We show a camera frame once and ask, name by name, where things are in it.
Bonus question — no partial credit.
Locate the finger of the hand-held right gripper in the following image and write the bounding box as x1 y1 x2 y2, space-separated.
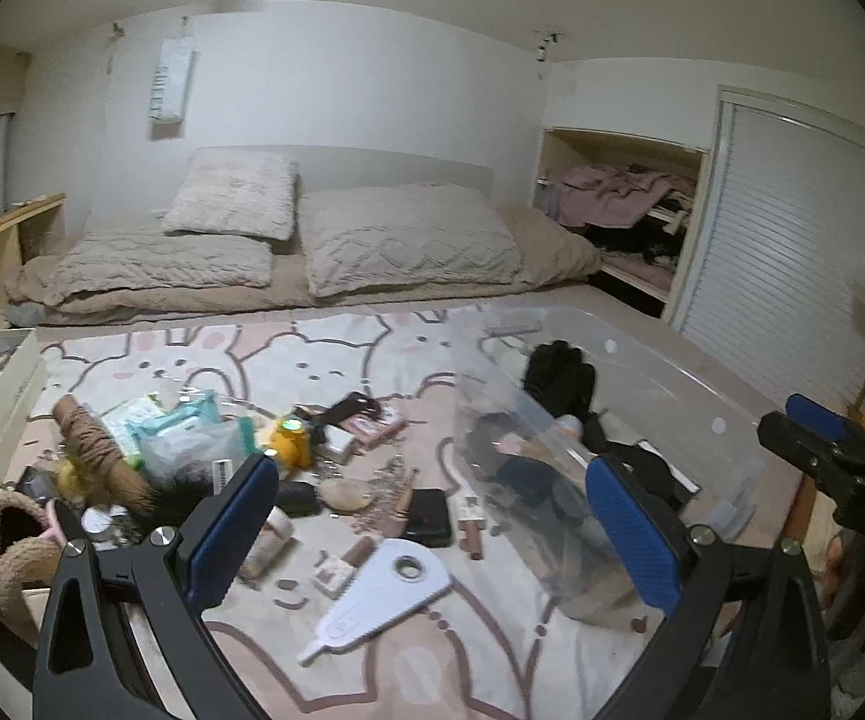
785 394 865 466
758 411 864 488

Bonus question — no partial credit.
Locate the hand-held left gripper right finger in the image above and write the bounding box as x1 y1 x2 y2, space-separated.
586 454 831 720

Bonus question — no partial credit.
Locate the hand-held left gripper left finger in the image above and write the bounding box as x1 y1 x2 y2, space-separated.
31 454 280 720

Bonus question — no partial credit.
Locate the clear plastic storage container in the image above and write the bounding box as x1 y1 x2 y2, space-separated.
451 306 816 627

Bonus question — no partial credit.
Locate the beige makeup sponge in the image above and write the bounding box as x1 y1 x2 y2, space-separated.
317 480 377 515

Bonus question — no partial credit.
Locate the beige cream tube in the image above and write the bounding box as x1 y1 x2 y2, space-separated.
241 506 295 587

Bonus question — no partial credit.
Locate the black feather puff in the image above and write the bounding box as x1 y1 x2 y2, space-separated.
128 465 216 533

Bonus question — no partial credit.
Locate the dark pouch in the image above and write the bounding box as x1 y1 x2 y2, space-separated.
275 480 321 517

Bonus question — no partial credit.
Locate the crinkled clear plastic bag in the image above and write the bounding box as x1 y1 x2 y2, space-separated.
139 420 261 482

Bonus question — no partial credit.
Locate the yellow cylindrical gadget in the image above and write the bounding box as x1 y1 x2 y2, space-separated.
266 416 314 470

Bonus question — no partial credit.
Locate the dark cloth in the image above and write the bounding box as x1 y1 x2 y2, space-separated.
466 412 696 593

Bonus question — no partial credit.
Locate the small white cosmetic box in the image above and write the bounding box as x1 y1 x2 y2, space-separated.
311 551 359 601

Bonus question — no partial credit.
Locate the wet wipes pack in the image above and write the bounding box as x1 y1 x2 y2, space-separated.
103 390 222 458

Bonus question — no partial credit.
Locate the brown lipstick with white cap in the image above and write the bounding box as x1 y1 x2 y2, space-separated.
458 495 488 562

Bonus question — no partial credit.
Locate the white flat plastic tool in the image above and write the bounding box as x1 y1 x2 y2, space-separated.
298 538 455 665

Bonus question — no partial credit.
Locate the black glove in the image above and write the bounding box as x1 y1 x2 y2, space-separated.
524 341 597 421

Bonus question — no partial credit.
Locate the pink makeup palette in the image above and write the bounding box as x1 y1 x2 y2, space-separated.
343 403 407 452

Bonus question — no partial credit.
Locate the white louvered closet door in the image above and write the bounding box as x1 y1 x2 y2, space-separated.
672 86 865 421

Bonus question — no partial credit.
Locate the black rectangular case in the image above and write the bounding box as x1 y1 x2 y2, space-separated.
406 489 455 548

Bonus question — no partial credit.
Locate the bunny printed blanket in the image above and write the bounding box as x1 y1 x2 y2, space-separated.
0 307 704 720

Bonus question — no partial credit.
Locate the brown fluffy slipper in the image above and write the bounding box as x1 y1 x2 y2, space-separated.
0 491 66 638

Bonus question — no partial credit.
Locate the built-in closet shelves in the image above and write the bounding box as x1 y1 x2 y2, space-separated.
533 127 711 320

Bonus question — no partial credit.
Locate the white box of cosmetics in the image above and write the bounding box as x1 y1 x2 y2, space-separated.
0 328 50 466

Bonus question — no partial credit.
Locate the flat quilted beige pillow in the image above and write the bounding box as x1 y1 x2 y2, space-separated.
58 231 276 293

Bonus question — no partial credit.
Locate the beige duvet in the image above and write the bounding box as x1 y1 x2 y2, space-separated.
4 202 605 327

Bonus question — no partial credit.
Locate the pile of pink clothes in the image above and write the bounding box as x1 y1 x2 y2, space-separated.
556 163 692 230

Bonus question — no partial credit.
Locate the fluffy beige pillow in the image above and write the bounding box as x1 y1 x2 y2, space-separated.
163 148 300 241

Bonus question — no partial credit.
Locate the large quilted beige pillow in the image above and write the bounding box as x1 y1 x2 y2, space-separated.
299 184 525 297

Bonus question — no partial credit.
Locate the brown rope bundle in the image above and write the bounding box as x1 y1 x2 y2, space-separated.
52 396 160 511

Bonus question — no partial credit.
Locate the black handled tool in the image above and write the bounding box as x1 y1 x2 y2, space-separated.
293 392 381 436

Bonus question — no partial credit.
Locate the bead chain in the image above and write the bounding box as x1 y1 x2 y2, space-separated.
353 454 419 522

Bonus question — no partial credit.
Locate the ceiling hook with wire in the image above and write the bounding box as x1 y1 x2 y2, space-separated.
533 30 563 80

